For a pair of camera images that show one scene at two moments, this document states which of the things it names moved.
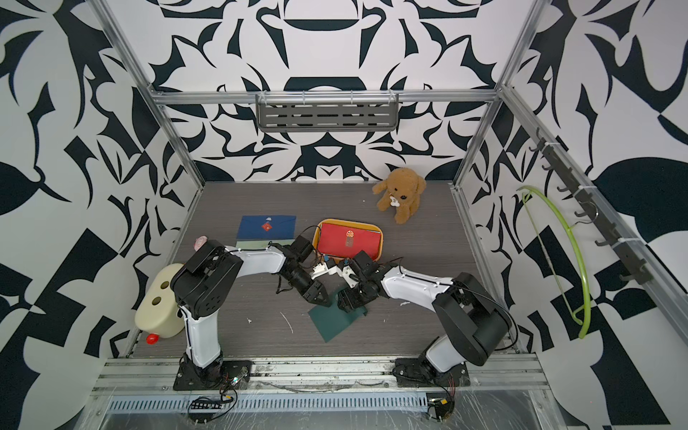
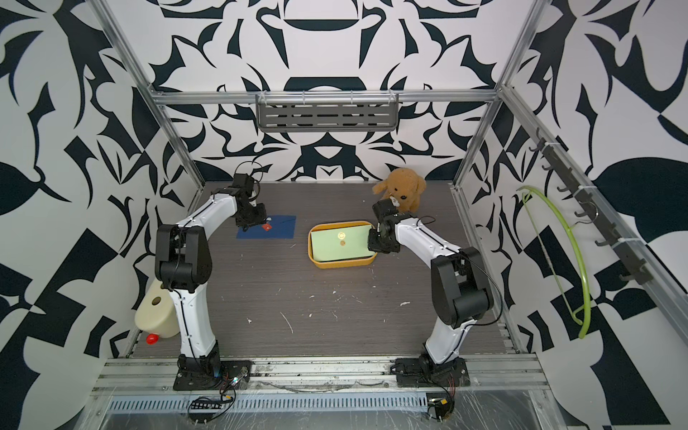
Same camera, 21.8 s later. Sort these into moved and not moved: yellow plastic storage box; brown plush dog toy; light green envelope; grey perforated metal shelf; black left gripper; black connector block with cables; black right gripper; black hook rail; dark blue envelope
Moved: black right gripper; light green envelope; yellow plastic storage box; black left gripper
Not moved: dark blue envelope; black connector block with cables; brown plush dog toy; grey perforated metal shelf; black hook rail
